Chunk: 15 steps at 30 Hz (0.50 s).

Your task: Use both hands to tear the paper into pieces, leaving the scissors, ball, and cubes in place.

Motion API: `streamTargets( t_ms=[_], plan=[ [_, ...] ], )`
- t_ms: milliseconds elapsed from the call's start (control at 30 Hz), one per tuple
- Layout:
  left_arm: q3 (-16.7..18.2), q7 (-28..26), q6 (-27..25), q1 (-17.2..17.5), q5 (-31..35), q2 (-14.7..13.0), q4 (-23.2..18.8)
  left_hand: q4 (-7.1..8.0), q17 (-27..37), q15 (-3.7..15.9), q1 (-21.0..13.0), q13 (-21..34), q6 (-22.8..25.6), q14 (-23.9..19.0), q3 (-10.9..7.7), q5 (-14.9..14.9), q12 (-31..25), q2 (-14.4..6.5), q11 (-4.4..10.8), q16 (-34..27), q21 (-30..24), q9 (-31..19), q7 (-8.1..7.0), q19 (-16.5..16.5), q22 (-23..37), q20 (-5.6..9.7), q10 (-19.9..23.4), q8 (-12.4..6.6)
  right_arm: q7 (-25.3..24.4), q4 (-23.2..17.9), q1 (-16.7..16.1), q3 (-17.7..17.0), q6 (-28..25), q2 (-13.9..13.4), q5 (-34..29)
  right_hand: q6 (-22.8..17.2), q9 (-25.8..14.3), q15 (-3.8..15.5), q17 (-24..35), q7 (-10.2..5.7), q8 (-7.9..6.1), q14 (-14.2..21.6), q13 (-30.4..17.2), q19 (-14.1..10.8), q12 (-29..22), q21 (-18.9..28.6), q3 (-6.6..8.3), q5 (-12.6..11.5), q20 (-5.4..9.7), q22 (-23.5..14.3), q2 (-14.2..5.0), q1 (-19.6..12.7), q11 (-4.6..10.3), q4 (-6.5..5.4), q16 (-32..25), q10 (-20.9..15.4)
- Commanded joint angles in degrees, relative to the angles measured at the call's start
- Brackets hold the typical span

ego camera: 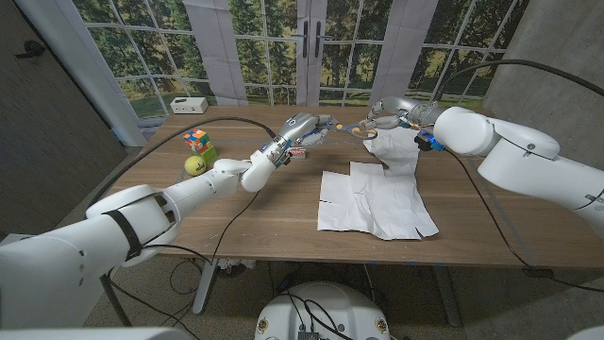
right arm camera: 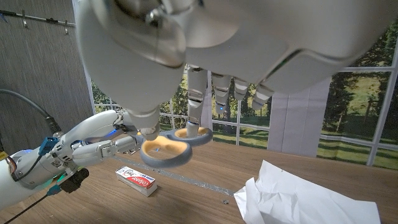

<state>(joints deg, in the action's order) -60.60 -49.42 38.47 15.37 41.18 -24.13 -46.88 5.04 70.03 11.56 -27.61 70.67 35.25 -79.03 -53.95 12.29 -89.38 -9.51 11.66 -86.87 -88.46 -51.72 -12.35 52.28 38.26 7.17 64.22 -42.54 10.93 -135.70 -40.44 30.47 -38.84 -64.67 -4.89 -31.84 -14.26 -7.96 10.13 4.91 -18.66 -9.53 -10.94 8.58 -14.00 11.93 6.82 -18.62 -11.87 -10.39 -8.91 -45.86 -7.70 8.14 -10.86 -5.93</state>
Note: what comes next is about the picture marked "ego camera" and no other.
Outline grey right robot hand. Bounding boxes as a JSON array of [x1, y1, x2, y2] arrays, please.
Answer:
[[361, 95, 445, 136]]

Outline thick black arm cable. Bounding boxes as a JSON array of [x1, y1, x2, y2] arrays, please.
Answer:
[[432, 59, 604, 103], [87, 115, 280, 209]]

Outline white power strip box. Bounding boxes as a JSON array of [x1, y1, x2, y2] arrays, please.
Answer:
[[169, 96, 210, 115]]

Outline black wall hook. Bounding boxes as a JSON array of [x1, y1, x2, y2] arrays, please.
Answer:
[[14, 40, 47, 60]]

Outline printed forest window backdrop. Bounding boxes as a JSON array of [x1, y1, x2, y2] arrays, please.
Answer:
[[70, 0, 532, 119]]

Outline white pillar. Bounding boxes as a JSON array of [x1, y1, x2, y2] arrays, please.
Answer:
[[13, 0, 148, 147]]

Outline crumpled white paper piece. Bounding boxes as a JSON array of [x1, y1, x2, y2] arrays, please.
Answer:
[[362, 125, 424, 172]]

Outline multicoloured puzzle cube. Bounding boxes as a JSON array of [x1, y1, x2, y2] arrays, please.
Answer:
[[183, 129, 211, 153]]

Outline white table leg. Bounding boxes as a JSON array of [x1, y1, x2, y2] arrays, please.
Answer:
[[192, 258, 219, 315]]

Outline yellow tennis ball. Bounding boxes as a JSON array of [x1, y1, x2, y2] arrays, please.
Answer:
[[184, 154, 208, 178]]

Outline grey table leg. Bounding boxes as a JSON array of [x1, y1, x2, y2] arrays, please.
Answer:
[[431, 263, 463, 328]]

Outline white paper sheet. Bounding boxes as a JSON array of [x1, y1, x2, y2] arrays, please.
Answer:
[[316, 161, 440, 241]]

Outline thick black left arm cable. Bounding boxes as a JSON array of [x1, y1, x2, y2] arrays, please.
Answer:
[[87, 115, 280, 209]]

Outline crumpled paper scrap under table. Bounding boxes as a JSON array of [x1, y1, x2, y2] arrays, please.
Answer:
[[217, 258, 257, 278]]

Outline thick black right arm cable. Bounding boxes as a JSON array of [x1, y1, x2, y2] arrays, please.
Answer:
[[432, 59, 604, 103]]

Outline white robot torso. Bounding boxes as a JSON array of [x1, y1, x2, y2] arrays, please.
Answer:
[[254, 281, 391, 340]]

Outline green cube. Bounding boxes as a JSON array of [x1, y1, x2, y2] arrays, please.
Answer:
[[193, 144, 218, 165]]

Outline grey scissors with yellow handles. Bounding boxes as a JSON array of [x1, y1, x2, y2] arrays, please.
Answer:
[[332, 120, 379, 141]]

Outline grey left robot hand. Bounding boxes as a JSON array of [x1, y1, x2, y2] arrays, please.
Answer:
[[269, 111, 340, 165]]

